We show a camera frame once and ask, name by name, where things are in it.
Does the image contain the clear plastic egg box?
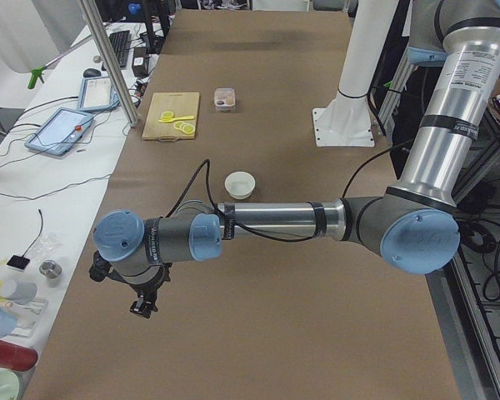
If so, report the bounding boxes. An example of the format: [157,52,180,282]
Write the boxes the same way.
[213,87,236,113]

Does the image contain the lemon slice top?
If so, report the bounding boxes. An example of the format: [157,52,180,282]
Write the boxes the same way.
[184,124,195,134]

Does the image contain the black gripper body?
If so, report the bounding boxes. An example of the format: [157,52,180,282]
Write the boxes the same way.
[88,252,170,300]

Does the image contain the yellow plastic knife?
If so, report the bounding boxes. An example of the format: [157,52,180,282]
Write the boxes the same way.
[166,115,195,123]

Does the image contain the blue teach pendant far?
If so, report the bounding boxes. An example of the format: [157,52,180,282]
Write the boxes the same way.
[77,76,119,113]

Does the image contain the pale green bowl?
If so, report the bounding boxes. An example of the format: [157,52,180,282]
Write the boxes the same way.
[0,370,25,400]

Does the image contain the aluminium frame post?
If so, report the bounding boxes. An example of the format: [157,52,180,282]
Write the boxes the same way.
[77,0,139,128]

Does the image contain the blue teach pendant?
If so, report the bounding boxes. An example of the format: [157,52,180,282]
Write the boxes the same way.
[77,76,119,113]
[24,107,94,157]

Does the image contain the black keyboard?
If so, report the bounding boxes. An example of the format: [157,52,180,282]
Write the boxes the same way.
[108,30,131,69]

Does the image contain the white round bowl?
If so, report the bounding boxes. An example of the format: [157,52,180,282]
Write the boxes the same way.
[224,171,256,200]

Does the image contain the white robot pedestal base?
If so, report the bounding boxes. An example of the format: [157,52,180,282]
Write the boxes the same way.
[312,0,399,148]

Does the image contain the grey cup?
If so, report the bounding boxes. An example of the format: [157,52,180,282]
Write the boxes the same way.
[0,280,38,305]

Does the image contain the small metal cylinder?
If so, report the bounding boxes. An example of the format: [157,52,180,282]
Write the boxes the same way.
[39,260,63,279]

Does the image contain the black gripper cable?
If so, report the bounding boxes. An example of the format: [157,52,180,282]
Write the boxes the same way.
[164,159,318,243]

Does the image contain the bamboo cutting board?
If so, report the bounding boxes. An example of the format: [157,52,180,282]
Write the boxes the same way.
[142,92,200,142]

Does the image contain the blue teach pendant near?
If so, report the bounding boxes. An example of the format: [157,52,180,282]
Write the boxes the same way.
[24,107,94,157]

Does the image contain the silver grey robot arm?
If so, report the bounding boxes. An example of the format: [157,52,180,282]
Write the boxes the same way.
[89,1,500,318]

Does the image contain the red bottle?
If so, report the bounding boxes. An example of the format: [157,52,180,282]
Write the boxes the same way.
[0,340,38,372]

